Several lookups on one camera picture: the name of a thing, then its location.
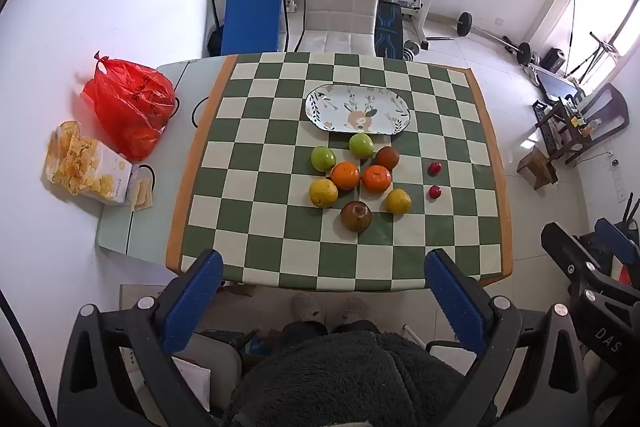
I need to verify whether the red plastic bag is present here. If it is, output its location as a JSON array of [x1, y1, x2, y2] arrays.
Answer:
[[81, 52, 177, 162]]

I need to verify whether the white padded chair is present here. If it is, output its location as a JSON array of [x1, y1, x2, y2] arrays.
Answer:
[[296, 0, 383, 56]]

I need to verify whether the dark fleece garment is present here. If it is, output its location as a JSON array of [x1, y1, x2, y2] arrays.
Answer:
[[225, 329, 481, 427]]

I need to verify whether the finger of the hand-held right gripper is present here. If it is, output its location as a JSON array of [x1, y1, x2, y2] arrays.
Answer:
[[541, 222, 640, 308], [594, 217, 640, 259]]

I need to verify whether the green apple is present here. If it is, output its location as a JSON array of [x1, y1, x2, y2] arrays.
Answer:
[[311, 146, 337, 172], [348, 133, 375, 158]]

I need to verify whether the yellow lemon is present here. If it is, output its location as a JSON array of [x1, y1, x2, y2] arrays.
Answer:
[[385, 188, 413, 215], [308, 178, 339, 208]]

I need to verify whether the dark wooden side table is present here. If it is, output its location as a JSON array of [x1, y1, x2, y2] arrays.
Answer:
[[565, 83, 630, 165]]

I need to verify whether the red-brown apple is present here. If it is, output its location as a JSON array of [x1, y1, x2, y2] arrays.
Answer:
[[376, 146, 401, 170]]

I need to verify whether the small wooden stool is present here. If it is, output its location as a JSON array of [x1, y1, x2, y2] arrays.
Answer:
[[516, 147, 559, 191]]

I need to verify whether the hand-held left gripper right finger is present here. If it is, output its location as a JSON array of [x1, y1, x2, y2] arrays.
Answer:
[[424, 248, 592, 427]]

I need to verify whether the blue board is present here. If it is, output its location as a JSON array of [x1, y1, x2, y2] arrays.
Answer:
[[221, 0, 284, 56]]

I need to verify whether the potato chip snack box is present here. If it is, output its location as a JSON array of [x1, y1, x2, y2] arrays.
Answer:
[[44, 121, 135, 206]]

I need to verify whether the green white checkered tablecloth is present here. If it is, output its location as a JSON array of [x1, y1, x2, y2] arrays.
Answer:
[[165, 52, 514, 294]]

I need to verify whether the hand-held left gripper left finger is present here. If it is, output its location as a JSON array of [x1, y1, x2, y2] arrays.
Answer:
[[57, 249, 224, 427]]

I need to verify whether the oval deer print plate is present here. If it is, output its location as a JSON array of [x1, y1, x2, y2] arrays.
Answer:
[[305, 84, 412, 136]]

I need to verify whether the black speaker box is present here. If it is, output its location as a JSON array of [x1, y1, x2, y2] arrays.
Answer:
[[542, 48, 566, 72]]

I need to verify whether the orange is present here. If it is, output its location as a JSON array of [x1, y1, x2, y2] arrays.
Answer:
[[331, 162, 361, 191], [362, 165, 392, 192]]

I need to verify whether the small barbell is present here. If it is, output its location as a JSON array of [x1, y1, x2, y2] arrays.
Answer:
[[457, 12, 540, 66]]

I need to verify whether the black weight bench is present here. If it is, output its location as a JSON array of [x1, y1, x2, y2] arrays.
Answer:
[[375, 1, 405, 58]]

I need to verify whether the small snack packet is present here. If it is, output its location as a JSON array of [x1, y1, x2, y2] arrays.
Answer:
[[132, 177, 154, 212]]

